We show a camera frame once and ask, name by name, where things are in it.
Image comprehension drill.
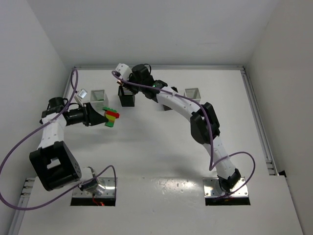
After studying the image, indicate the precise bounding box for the green red brown lego stack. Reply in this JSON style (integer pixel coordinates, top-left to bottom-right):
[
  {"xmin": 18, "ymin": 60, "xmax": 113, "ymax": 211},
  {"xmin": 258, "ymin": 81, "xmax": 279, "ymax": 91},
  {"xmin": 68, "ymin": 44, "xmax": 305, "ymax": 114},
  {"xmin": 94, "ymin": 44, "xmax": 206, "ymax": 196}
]
[{"xmin": 103, "ymin": 107, "xmax": 120, "ymax": 128}]

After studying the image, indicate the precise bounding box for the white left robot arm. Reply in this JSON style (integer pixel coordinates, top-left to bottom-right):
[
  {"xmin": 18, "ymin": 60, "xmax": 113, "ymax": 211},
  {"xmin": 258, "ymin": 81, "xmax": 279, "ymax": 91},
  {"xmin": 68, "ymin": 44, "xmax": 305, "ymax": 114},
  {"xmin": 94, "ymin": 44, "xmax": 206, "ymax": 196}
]
[{"xmin": 29, "ymin": 97, "xmax": 109, "ymax": 191}]

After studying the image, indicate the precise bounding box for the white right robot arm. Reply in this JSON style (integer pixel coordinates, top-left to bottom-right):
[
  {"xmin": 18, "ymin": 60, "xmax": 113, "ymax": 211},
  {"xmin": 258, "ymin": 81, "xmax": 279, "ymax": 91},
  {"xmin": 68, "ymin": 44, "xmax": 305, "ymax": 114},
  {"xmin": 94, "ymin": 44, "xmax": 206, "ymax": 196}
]
[{"xmin": 116, "ymin": 64, "xmax": 241, "ymax": 193}]

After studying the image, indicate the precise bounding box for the white slotted bin far left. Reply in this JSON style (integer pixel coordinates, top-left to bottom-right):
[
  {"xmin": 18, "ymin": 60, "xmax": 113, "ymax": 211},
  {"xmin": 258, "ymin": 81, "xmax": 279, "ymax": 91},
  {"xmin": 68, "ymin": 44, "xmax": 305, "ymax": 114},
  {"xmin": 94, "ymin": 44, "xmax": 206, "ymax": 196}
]
[{"xmin": 90, "ymin": 89, "xmax": 109, "ymax": 111}]

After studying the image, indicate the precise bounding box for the white slotted bin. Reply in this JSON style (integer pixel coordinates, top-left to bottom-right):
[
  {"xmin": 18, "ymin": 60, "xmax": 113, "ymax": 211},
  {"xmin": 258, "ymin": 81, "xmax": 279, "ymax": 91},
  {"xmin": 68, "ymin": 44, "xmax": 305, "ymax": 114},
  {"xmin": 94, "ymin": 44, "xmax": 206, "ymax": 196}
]
[
  {"xmin": 90, "ymin": 89, "xmax": 109, "ymax": 111},
  {"xmin": 184, "ymin": 88, "xmax": 201, "ymax": 102}
]

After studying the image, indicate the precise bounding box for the black slotted bin left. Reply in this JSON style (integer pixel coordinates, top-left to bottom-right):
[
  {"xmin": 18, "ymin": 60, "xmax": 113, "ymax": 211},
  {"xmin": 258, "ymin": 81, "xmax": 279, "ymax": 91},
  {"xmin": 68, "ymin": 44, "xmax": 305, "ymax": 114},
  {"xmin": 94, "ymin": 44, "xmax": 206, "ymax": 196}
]
[{"xmin": 118, "ymin": 86, "xmax": 135, "ymax": 107}]

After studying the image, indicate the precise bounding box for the black slotted bin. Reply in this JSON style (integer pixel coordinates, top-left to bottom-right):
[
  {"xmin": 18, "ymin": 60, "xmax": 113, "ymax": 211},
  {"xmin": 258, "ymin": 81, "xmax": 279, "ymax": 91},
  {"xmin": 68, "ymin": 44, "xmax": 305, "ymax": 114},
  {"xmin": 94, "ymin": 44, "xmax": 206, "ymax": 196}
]
[
  {"xmin": 118, "ymin": 86, "xmax": 135, "ymax": 107},
  {"xmin": 162, "ymin": 104, "xmax": 172, "ymax": 111}
]

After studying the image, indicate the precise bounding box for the black slotted bin right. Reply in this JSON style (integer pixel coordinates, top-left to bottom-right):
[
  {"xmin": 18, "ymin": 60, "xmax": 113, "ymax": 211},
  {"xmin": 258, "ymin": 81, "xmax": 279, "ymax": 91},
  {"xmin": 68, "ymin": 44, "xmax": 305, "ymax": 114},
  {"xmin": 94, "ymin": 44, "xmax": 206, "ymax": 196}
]
[{"xmin": 162, "ymin": 104, "xmax": 172, "ymax": 111}]

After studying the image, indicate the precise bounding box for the white slotted bin far right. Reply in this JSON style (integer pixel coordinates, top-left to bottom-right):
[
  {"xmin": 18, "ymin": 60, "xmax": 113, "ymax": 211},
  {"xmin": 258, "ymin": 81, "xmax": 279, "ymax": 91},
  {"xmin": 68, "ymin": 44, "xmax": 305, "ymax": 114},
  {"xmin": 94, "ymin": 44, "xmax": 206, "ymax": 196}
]
[{"xmin": 184, "ymin": 88, "xmax": 201, "ymax": 102}]

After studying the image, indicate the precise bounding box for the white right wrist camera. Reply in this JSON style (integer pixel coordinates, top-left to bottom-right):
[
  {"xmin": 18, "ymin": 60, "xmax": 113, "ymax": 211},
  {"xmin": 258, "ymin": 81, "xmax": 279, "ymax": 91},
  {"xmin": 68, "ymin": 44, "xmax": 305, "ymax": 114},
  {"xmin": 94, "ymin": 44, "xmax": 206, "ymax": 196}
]
[{"xmin": 115, "ymin": 63, "xmax": 132, "ymax": 80}]

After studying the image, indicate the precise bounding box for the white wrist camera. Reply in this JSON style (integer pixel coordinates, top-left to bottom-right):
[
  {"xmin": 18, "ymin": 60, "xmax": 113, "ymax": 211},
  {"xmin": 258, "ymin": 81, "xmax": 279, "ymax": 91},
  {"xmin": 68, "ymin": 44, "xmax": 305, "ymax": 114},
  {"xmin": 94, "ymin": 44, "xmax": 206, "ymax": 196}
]
[
  {"xmin": 74, "ymin": 89, "xmax": 88, "ymax": 104},
  {"xmin": 115, "ymin": 63, "xmax": 132, "ymax": 80}
]

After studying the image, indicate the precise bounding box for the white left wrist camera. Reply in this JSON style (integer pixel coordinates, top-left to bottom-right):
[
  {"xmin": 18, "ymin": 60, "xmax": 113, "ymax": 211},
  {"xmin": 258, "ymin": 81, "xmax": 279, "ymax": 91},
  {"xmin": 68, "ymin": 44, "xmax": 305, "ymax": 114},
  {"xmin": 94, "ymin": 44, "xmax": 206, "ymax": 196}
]
[{"xmin": 74, "ymin": 89, "xmax": 88, "ymax": 104}]

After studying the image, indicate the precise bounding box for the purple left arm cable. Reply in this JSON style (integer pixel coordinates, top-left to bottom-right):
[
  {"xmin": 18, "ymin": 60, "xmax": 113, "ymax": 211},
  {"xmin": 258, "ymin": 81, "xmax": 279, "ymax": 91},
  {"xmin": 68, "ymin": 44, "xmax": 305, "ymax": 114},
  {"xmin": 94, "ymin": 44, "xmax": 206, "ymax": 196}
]
[{"xmin": 0, "ymin": 68, "xmax": 117, "ymax": 211}]

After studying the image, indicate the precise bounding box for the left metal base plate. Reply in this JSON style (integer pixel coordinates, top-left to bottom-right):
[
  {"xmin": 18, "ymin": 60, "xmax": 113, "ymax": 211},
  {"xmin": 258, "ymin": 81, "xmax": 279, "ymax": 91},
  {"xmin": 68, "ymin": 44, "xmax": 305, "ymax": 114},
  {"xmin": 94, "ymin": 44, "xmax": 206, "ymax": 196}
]
[{"xmin": 72, "ymin": 177, "xmax": 117, "ymax": 198}]

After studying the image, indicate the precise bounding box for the metal base plate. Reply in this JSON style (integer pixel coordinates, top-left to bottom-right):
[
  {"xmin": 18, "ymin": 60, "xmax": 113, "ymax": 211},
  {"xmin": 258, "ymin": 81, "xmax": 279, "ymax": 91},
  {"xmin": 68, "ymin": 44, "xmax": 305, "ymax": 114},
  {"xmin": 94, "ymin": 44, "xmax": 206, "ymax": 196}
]
[
  {"xmin": 72, "ymin": 177, "xmax": 117, "ymax": 198},
  {"xmin": 203, "ymin": 177, "xmax": 249, "ymax": 199}
]

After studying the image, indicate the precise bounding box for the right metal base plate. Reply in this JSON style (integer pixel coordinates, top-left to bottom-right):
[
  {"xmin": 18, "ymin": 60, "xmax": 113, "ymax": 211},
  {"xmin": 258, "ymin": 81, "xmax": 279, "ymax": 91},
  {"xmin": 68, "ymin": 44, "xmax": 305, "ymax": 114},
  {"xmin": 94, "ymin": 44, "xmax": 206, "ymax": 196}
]
[{"xmin": 203, "ymin": 177, "xmax": 249, "ymax": 199}]

